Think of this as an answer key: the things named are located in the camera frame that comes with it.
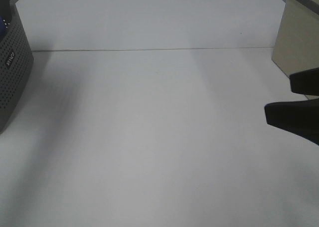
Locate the blue microfibre towel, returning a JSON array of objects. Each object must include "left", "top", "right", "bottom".
[{"left": 0, "top": 16, "right": 6, "bottom": 36}]

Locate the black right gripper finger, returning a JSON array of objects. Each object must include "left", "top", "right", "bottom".
[
  {"left": 290, "top": 68, "right": 319, "bottom": 96},
  {"left": 264, "top": 99, "right": 319, "bottom": 144}
]

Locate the beige storage box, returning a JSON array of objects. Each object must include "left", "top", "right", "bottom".
[{"left": 272, "top": 0, "right": 319, "bottom": 76}]

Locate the grey perforated plastic basket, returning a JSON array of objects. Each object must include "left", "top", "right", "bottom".
[{"left": 0, "top": 0, "right": 34, "bottom": 132}]

